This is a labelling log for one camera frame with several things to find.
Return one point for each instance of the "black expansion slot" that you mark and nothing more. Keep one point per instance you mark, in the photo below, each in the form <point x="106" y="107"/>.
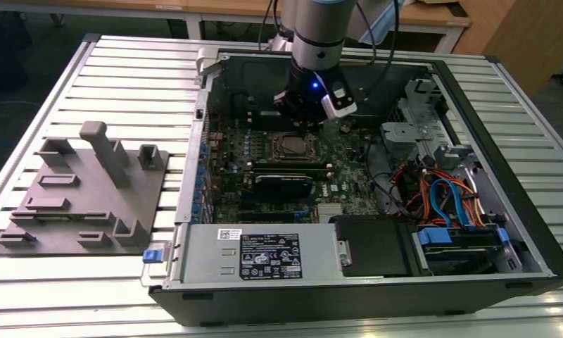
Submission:
<point x="271" y="216"/>

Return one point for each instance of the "silver power supply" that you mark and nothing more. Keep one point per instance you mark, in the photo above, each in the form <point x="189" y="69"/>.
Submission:
<point x="206" y="253"/>

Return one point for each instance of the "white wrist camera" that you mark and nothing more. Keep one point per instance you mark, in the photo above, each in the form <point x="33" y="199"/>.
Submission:
<point x="339" y="102"/>

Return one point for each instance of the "black open PC case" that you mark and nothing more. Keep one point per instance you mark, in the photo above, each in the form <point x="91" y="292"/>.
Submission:
<point x="309" y="306"/>

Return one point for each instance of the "metal disk bay cage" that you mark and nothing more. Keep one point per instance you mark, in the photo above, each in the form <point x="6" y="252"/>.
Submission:
<point x="422" y="116"/>

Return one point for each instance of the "silver CPU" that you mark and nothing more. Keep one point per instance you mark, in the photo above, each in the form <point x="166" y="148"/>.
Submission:
<point x="293" y="144"/>

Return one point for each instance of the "blue case latch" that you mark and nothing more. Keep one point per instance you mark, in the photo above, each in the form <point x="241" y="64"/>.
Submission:
<point x="150" y="256"/>

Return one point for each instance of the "silver chipset heatsink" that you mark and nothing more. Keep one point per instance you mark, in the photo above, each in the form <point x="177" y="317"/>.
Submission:
<point x="330" y="208"/>

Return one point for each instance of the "black RAM slot row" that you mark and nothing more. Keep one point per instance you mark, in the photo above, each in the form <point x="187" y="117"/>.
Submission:
<point x="262" y="121"/>
<point x="286" y="165"/>

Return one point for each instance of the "hard disk in blue carrier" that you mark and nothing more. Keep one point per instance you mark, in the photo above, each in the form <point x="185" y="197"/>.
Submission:
<point x="434" y="236"/>

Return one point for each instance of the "grey parts rack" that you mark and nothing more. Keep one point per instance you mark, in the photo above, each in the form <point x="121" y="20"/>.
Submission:
<point x="98" y="197"/>

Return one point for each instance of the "green motherboard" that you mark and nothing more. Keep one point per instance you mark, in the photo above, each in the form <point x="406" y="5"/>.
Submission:
<point x="351" y="176"/>

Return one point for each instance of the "wooden desk white frame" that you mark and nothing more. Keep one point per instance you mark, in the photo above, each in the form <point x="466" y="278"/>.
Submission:
<point x="98" y="4"/>
<point x="431" y="17"/>

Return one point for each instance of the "black graphics card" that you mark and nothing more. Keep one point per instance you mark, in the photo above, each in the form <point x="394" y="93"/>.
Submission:
<point x="281" y="190"/>

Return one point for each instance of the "wooden cabinet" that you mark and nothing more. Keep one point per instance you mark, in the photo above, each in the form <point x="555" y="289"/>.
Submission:
<point x="520" y="35"/>

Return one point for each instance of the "black drive bay cover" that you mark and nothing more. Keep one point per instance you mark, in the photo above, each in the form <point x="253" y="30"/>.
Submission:
<point x="375" y="246"/>

